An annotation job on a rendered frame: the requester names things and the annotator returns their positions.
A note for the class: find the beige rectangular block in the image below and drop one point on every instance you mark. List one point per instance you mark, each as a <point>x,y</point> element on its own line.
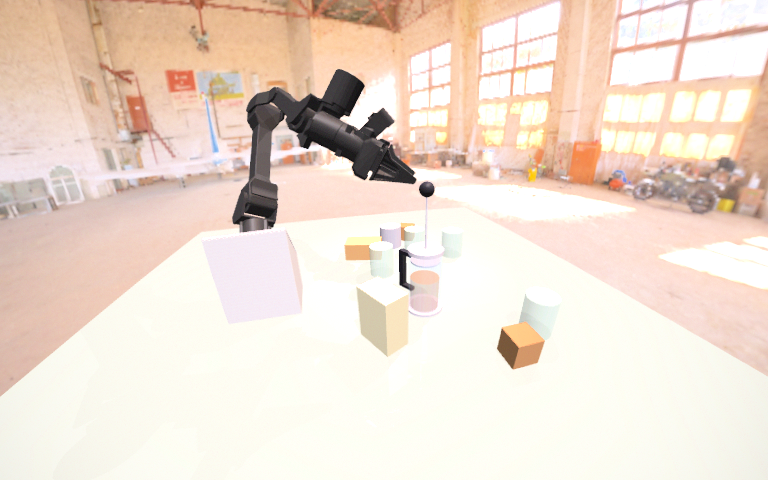
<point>383,311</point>

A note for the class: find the glass french press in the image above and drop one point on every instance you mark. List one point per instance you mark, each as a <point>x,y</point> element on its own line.
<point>425,263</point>

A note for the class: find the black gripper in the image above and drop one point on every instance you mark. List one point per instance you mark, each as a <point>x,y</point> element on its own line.
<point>371,155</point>

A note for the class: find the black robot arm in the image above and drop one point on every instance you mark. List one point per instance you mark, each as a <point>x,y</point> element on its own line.
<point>314,119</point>

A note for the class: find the orange rectangular block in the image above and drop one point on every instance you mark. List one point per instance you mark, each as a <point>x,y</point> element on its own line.
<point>357,248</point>

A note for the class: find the orange cube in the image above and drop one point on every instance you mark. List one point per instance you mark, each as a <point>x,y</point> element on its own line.
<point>520,345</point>
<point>403,225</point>

